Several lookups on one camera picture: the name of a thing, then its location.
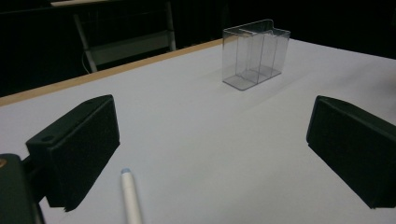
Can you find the clear plastic pen holder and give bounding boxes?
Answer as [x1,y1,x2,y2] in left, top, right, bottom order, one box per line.
[221,19,291,91]

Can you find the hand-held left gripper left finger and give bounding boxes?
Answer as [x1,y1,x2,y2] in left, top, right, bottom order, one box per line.
[25,94,121,213]

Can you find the white pen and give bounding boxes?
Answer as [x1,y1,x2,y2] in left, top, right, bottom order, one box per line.
[120,167,145,224]

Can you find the white metal desk frame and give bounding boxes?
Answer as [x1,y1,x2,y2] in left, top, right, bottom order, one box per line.
[50,0,177,75]

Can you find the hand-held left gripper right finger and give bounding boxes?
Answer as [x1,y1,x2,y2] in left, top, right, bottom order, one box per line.
[305,95,396,210]

